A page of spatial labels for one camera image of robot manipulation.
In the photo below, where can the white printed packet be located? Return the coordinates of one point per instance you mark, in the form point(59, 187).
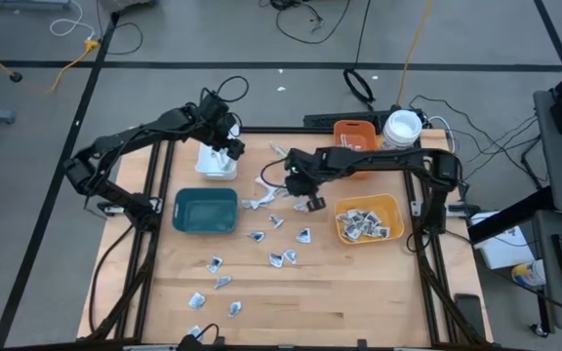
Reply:
point(277, 148)
point(256, 203)

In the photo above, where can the teal plastic bin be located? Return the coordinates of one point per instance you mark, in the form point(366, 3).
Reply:
point(205, 212)

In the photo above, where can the yellow plastic bin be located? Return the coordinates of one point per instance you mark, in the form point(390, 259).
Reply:
point(393, 209)

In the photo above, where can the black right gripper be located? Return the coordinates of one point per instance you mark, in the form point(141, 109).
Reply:
point(305, 175)

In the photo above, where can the white plastic bin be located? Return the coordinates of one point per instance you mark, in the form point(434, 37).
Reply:
point(208, 170)

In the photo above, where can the long crumpled white packet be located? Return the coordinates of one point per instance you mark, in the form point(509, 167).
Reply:
point(260, 181)

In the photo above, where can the small connector box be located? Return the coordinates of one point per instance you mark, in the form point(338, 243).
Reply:
point(110, 209)

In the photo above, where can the white box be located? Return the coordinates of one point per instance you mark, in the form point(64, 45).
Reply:
point(500, 253)

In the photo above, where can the black power strip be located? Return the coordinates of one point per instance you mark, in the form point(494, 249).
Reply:
point(334, 119)

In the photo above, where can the crumpled white printed packet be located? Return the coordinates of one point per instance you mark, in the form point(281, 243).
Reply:
point(256, 203)

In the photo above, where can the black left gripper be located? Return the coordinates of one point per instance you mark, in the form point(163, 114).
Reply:
point(217, 119)

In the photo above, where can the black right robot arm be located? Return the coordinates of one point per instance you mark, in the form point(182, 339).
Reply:
point(383, 157)

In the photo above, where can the black smartphone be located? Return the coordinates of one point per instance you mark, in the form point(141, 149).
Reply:
point(469, 314)

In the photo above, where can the white packet red print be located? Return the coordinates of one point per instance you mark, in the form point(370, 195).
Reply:
point(348, 140)
point(358, 144)

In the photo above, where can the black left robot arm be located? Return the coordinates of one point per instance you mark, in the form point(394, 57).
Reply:
point(115, 141)

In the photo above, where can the orange plastic bin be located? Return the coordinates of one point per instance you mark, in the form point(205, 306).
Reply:
point(354, 128)

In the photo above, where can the black angled beam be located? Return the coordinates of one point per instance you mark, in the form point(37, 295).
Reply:
point(505, 217)

